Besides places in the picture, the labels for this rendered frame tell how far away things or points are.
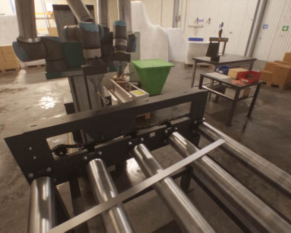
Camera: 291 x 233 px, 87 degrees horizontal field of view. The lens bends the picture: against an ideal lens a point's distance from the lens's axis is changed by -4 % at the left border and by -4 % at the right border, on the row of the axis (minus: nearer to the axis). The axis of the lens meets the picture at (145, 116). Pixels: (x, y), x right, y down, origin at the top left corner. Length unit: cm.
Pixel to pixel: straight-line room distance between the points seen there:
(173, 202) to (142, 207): 104
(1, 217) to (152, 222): 149
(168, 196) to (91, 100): 139
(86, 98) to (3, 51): 723
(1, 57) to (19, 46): 751
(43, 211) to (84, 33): 83
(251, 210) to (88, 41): 110
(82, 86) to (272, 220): 177
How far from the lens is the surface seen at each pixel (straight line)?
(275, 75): 630
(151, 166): 95
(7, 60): 894
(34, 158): 106
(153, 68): 339
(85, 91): 187
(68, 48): 168
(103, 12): 134
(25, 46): 144
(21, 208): 224
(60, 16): 172
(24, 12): 138
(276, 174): 116
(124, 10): 151
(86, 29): 90
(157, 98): 110
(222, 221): 193
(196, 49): 758
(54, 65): 154
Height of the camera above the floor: 160
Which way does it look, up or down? 30 degrees down
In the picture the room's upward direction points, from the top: straight up
